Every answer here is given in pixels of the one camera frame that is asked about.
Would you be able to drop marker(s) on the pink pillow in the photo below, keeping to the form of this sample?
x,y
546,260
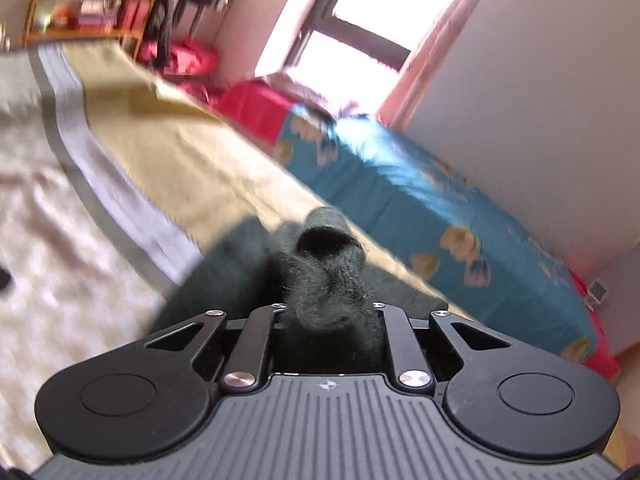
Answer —
x,y
295,87

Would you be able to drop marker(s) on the yellow cloth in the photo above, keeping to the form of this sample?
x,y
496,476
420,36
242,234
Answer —
x,y
200,160

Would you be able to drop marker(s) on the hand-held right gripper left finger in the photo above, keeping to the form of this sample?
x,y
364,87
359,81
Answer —
x,y
255,345

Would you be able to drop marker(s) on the red bed sheet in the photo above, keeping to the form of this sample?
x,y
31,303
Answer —
x,y
250,102

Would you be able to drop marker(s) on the pink curtain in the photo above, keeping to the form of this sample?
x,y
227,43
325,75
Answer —
x,y
440,45

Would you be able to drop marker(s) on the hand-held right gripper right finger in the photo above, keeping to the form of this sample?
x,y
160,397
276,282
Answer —
x,y
400,345

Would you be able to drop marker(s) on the dark green sweater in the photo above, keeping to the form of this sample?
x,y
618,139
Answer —
x,y
325,270

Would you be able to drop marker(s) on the blue floral quilt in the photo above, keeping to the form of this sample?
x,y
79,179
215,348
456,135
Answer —
x,y
425,200

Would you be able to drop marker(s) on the hanging dark clothes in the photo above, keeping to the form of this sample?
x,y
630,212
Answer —
x,y
170,10

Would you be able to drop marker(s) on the window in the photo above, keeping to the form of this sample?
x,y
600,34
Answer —
x,y
370,5

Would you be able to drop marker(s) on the zigzag patterned blanket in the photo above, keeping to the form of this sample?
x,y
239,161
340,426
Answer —
x,y
60,210

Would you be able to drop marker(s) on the white desk clock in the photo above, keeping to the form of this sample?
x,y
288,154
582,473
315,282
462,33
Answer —
x,y
597,294

